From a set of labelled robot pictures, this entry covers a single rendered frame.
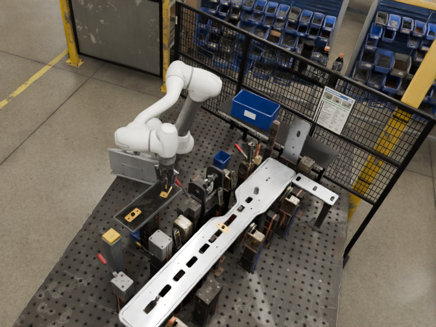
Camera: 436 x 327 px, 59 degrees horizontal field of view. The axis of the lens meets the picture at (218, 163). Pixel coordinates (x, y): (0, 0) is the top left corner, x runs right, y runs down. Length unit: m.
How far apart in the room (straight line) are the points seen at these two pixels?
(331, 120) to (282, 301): 1.19
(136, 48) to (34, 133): 1.44
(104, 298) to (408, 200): 3.03
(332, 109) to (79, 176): 2.33
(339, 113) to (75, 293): 1.90
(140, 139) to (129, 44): 2.95
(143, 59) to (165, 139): 2.97
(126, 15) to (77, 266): 2.87
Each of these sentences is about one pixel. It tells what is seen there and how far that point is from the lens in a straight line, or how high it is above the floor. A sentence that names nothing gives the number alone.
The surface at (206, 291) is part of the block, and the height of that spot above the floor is 1.03.
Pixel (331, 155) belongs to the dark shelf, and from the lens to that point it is 2.72.
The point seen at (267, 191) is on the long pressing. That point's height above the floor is 1.00.
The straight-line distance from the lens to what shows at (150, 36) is 4.48.
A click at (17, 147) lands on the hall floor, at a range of 4.21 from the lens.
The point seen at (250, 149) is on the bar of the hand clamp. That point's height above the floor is 1.19.
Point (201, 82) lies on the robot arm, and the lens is 2.22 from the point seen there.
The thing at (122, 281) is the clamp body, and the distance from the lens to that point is 1.95.
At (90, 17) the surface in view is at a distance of 4.77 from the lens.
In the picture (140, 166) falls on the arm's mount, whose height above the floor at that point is 0.86.
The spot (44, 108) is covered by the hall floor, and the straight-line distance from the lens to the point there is 4.60.
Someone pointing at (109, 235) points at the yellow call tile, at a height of 1.16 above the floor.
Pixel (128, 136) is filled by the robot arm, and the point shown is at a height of 1.57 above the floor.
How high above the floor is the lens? 2.79
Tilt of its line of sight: 46 degrees down
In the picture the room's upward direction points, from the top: 9 degrees clockwise
